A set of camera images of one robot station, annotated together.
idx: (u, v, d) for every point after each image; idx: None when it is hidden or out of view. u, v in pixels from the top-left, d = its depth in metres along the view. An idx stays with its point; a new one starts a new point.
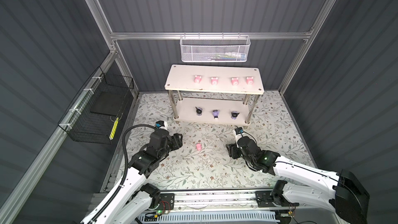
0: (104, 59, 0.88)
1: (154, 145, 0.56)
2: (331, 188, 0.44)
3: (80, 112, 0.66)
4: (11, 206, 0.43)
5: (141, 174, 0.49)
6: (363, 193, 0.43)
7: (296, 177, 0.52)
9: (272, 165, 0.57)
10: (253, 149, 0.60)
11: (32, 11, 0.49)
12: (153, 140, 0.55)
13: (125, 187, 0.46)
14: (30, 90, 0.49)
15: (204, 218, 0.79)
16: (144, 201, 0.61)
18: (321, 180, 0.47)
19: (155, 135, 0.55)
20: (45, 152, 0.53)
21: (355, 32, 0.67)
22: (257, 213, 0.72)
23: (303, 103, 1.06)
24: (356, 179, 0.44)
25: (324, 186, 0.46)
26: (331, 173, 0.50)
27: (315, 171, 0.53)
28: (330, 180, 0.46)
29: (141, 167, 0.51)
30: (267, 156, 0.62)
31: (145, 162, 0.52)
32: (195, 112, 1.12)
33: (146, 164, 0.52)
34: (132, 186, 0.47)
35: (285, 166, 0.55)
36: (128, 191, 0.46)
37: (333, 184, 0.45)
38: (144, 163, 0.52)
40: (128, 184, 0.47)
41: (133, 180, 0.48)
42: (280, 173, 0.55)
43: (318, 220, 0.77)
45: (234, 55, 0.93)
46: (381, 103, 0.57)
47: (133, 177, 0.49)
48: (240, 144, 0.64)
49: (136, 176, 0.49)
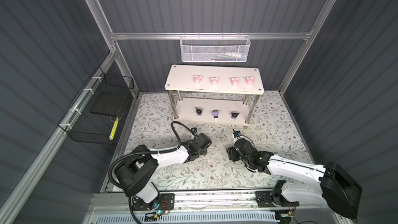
0: (104, 59, 0.88)
1: (198, 142, 0.70)
2: (317, 180, 0.46)
3: (80, 112, 0.66)
4: (11, 206, 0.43)
5: (186, 155, 0.60)
6: (352, 184, 0.44)
7: (289, 173, 0.53)
9: (266, 164, 0.61)
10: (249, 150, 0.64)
11: (33, 12, 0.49)
12: (200, 137, 0.70)
13: (177, 153, 0.57)
14: (30, 90, 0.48)
15: (204, 218, 0.79)
16: (155, 192, 0.62)
18: (309, 172, 0.49)
19: (202, 136, 0.70)
20: (45, 151, 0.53)
21: (355, 33, 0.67)
22: (257, 213, 0.72)
23: (303, 103, 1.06)
24: (342, 170, 0.45)
25: (312, 179, 0.47)
26: (318, 166, 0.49)
27: (304, 166, 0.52)
28: (316, 173, 0.48)
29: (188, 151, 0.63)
30: (261, 156, 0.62)
31: (188, 149, 0.64)
32: (195, 112, 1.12)
33: (189, 151, 0.63)
34: (181, 156, 0.58)
35: (277, 163, 0.58)
36: (176, 158, 0.56)
37: (320, 176, 0.47)
38: (188, 149, 0.64)
40: (180, 153, 0.59)
41: (183, 154, 0.59)
42: (273, 170, 0.58)
43: (318, 220, 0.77)
45: (234, 55, 0.93)
46: (381, 103, 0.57)
47: (183, 153, 0.60)
48: (237, 145, 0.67)
49: (185, 153, 0.60)
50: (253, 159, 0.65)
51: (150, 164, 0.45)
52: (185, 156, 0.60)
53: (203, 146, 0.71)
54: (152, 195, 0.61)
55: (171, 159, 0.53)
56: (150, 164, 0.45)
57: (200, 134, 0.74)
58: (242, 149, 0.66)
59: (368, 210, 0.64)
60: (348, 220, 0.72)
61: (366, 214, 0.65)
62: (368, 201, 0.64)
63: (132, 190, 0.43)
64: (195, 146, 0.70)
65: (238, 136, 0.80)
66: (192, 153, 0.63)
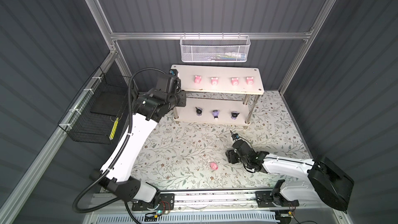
0: (104, 59, 0.88)
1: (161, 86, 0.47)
2: (306, 173, 0.48)
3: (80, 112, 0.66)
4: (11, 206, 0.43)
5: (151, 121, 0.43)
6: (342, 177, 0.45)
7: (283, 170, 0.55)
9: (261, 162, 0.63)
10: (246, 150, 0.67)
11: (32, 11, 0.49)
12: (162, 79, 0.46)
13: (134, 135, 0.41)
14: (31, 90, 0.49)
15: (204, 218, 0.79)
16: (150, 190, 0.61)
18: (298, 167, 0.51)
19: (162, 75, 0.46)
20: (45, 152, 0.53)
21: (355, 32, 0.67)
22: (257, 214, 0.72)
23: (303, 103, 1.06)
24: (331, 163, 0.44)
25: (302, 172, 0.49)
26: (307, 160, 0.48)
27: (295, 160, 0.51)
28: (306, 166, 0.50)
29: (147, 112, 0.43)
30: (258, 156, 0.70)
31: (153, 101, 0.45)
32: (195, 112, 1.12)
33: (155, 104, 0.44)
34: (143, 132, 0.42)
35: (271, 161, 0.61)
36: (140, 138, 0.42)
37: (308, 168, 0.49)
38: (152, 103, 0.44)
40: (138, 131, 0.42)
41: (144, 127, 0.42)
42: (269, 168, 0.60)
43: (318, 220, 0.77)
45: (234, 55, 0.93)
46: (381, 103, 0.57)
47: (143, 124, 0.42)
48: (235, 145, 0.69)
49: (143, 125, 0.42)
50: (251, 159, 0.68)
51: (112, 186, 0.38)
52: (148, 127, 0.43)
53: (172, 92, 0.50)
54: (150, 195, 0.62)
55: (137, 147, 0.42)
56: (112, 187, 0.37)
57: (159, 76, 0.46)
58: (239, 150, 0.69)
59: (369, 210, 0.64)
60: (347, 220, 0.72)
61: (367, 214, 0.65)
62: (369, 202, 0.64)
63: (130, 194, 0.43)
64: (160, 94, 0.48)
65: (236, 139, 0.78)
66: (158, 106, 0.43)
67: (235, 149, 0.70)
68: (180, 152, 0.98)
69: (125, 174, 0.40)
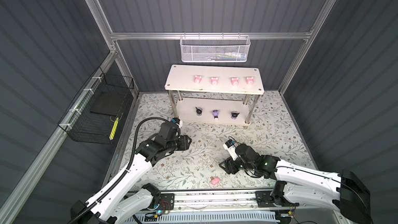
0: (104, 59, 0.88)
1: (162, 134, 0.56)
2: (335, 191, 0.44)
3: (80, 113, 0.66)
4: (11, 206, 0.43)
5: (148, 163, 0.49)
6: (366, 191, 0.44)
7: (299, 181, 0.51)
9: (273, 171, 0.56)
10: (252, 156, 0.60)
11: (32, 11, 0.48)
12: (164, 127, 0.56)
13: (131, 173, 0.46)
14: (30, 90, 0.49)
15: (204, 218, 0.79)
16: (144, 199, 0.60)
18: (324, 182, 0.47)
19: (166, 124, 0.56)
20: (45, 153, 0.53)
21: (355, 33, 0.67)
22: (257, 214, 0.72)
23: (303, 103, 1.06)
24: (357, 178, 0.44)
25: (327, 188, 0.46)
26: (333, 175, 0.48)
27: (317, 174, 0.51)
28: (333, 182, 0.46)
29: (147, 155, 0.50)
30: (267, 162, 0.60)
31: (154, 147, 0.52)
32: (195, 112, 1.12)
33: (155, 151, 0.51)
34: (138, 172, 0.47)
35: (287, 170, 0.54)
36: (133, 177, 0.46)
37: (337, 186, 0.45)
38: (152, 149, 0.52)
40: (134, 169, 0.47)
41: (140, 167, 0.47)
42: (282, 179, 0.54)
43: (318, 220, 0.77)
45: (234, 55, 0.93)
46: (382, 103, 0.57)
47: (141, 164, 0.48)
48: (238, 153, 0.64)
49: (142, 166, 0.48)
50: (257, 166, 0.61)
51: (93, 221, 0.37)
52: (144, 169, 0.48)
53: (170, 138, 0.57)
54: (144, 205, 0.60)
55: (125, 187, 0.44)
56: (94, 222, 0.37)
57: (162, 123, 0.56)
58: (244, 156, 0.61)
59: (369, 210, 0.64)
60: (348, 221, 0.71)
61: None
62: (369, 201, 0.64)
63: None
64: (161, 140, 0.57)
65: (232, 146, 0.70)
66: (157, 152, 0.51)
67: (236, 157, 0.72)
68: (180, 152, 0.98)
69: (107, 213, 0.40)
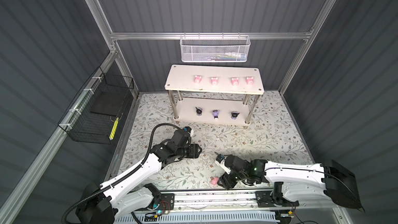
0: (104, 59, 0.88)
1: (175, 140, 0.61)
2: (321, 182, 0.45)
3: (80, 112, 0.66)
4: (11, 206, 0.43)
5: (159, 164, 0.53)
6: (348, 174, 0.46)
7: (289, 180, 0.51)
9: (264, 174, 0.57)
10: (240, 164, 0.62)
11: (32, 11, 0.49)
12: (177, 134, 0.60)
13: (143, 168, 0.50)
14: (30, 90, 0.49)
15: (204, 218, 0.79)
16: (145, 198, 0.60)
18: (310, 176, 0.48)
19: (179, 132, 0.60)
20: (45, 153, 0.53)
21: (355, 33, 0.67)
22: (257, 213, 0.72)
23: (303, 103, 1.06)
24: (337, 164, 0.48)
25: (313, 181, 0.46)
26: (316, 167, 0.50)
27: (302, 168, 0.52)
28: (317, 174, 0.47)
29: (160, 157, 0.54)
30: (256, 167, 0.61)
31: (166, 150, 0.57)
32: (195, 112, 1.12)
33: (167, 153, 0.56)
34: (150, 170, 0.50)
35: (275, 171, 0.55)
36: (145, 173, 0.49)
37: (322, 177, 0.46)
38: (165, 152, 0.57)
40: (147, 167, 0.51)
41: (152, 165, 0.51)
42: (273, 180, 0.54)
43: (319, 220, 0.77)
45: (234, 55, 0.93)
46: (382, 103, 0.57)
47: (154, 163, 0.52)
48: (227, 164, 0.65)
49: (155, 164, 0.52)
50: (248, 172, 0.62)
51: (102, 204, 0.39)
52: (152, 170, 0.51)
53: (181, 145, 0.62)
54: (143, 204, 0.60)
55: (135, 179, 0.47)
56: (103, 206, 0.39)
57: (176, 130, 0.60)
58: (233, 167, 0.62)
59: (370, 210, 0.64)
60: (348, 220, 0.72)
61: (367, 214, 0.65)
62: (369, 201, 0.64)
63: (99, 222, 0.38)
64: (172, 145, 0.61)
65: (223, 160, 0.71)
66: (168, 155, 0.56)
67: (229, 170, 0.73)
68: None
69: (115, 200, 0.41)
